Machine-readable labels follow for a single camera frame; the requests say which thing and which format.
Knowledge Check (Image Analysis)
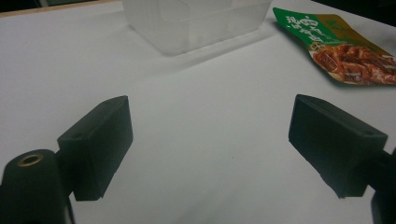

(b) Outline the green snack packet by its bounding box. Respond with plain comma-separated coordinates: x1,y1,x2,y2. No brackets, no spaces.
272,7,396,87

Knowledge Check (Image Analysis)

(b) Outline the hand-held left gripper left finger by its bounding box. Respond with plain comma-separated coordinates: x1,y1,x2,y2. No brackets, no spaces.
56,94,134,202

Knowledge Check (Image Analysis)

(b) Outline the translucent plastic container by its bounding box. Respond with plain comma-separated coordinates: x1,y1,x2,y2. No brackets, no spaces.
120,0,274,57

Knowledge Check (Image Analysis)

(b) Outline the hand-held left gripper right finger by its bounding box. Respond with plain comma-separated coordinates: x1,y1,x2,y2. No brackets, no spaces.
288,93,389,200

